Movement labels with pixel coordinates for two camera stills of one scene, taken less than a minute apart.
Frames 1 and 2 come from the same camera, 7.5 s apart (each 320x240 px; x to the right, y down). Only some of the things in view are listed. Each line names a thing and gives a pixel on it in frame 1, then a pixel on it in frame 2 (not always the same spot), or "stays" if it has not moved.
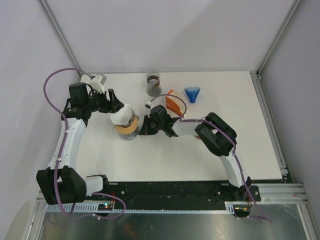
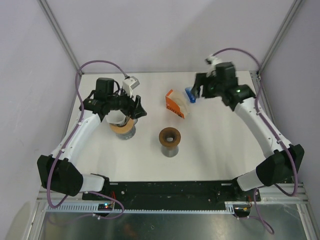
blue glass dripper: x=192 y=92 stays
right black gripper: x=146 y=129 to x=201 y=79
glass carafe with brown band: x=154 y=89 to x=170 y=151
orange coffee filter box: x=176 y=103 stays
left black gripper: x=112 y=106 to x=133 y=109
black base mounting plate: x=214 y=192 stays
